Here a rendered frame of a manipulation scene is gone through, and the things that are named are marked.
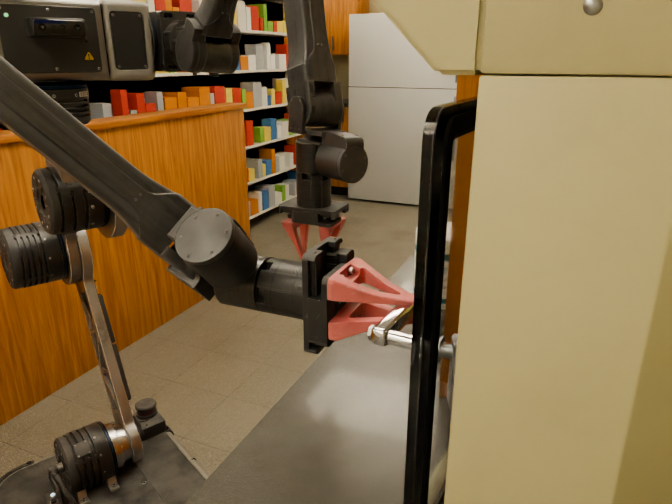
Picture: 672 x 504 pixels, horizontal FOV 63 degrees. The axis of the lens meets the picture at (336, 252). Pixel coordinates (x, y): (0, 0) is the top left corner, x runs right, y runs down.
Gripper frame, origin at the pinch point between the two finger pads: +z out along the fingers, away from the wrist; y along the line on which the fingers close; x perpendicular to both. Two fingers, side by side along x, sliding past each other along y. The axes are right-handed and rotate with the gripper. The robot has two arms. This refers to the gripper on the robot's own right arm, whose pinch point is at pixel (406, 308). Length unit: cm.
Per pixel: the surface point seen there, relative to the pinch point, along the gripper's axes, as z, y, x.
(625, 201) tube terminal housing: 15.4, 14.4, -11.5
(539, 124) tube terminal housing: 10.5, 18.4, -11.5
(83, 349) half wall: -188, -107, 117
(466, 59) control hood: 6.1, 21.9, -11.5
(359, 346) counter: -18.0, -25.8, 35.1
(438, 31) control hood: 4.4, 23.4, -11.5
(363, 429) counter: -9.2, -25.9, 14.0
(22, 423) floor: -182, -119, 77
